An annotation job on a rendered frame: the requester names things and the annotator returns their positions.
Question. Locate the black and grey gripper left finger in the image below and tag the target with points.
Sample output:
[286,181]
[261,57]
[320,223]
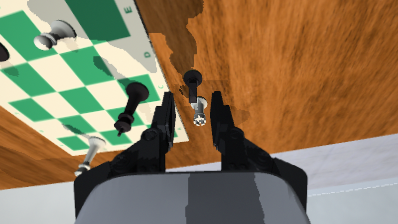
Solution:
[146,155]

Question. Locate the white chess king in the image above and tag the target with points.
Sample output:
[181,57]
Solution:
[95,144]

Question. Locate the green and white chessboard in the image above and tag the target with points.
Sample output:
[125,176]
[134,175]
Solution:
[76,91]

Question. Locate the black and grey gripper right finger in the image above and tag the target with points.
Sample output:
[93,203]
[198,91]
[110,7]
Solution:
[236,150]

